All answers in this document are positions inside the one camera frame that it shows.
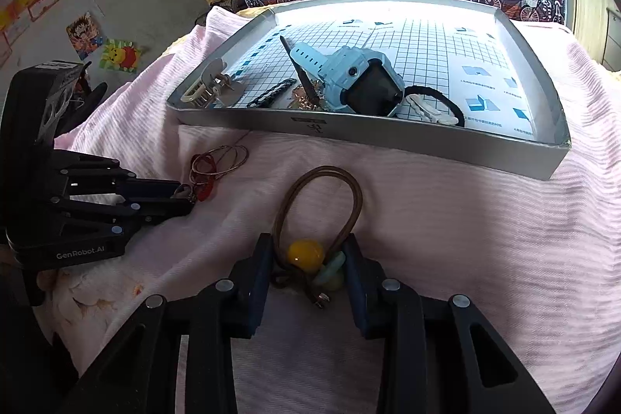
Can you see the pink floral bed sheet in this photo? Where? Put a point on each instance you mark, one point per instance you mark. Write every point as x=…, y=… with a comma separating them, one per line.
x=540, y=259

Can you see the yellow bear sticker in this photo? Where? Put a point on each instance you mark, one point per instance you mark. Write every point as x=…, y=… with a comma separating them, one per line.
x=120, y=55

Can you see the white hair clip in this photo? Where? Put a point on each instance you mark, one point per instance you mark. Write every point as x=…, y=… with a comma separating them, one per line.
x=416, y=108

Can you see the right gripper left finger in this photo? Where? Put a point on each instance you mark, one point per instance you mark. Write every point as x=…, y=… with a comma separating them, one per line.
x=175, y=356

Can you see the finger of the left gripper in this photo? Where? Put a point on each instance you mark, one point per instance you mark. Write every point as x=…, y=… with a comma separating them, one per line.
x=145, y=190
x=145, y=212

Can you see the beige rectangular hair claw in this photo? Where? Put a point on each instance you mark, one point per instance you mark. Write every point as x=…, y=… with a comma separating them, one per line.
x=213, y=88

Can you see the beige wooden wardrobe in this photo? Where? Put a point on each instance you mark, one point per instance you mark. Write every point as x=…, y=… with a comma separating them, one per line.
x=596, y=25

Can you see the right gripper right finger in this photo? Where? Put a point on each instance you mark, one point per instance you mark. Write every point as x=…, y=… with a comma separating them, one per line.
x=439, y=356

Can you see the light blue smart watch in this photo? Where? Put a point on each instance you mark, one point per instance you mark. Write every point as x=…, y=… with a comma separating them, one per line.
x=355, y=80

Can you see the black hair stick with charms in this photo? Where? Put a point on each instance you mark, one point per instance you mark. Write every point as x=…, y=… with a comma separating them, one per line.
x=305, y=96

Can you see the dark luggage bag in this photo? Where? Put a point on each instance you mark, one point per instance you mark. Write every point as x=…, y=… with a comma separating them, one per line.
x=230, y=5

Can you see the grey tray with grid paper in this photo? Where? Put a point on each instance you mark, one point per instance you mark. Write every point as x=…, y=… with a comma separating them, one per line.
x=444, y=78

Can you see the cartoon poster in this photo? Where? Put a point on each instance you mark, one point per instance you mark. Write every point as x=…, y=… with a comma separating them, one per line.
x=85, y=35

